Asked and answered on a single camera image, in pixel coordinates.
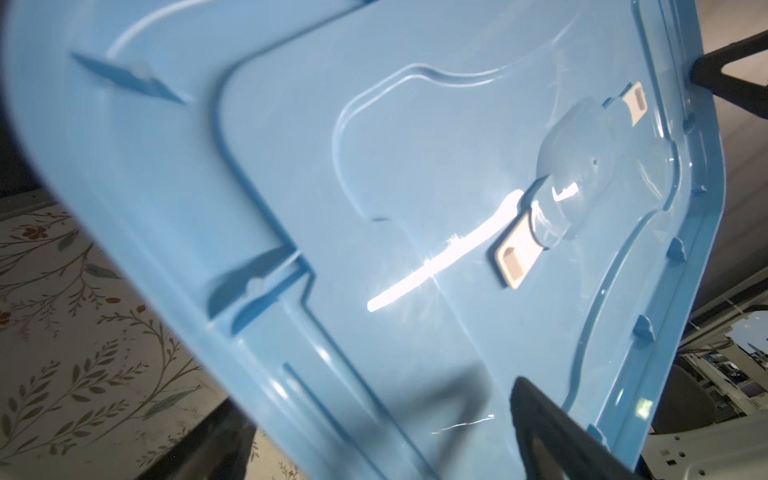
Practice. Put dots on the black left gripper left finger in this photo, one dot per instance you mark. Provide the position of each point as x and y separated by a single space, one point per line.
217 448

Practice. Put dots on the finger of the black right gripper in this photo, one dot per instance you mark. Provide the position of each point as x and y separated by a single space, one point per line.
707 72

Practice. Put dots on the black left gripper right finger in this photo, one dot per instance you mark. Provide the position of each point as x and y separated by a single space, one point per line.
552 445

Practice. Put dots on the blue plastic bin lid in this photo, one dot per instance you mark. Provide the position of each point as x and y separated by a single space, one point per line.
369 219

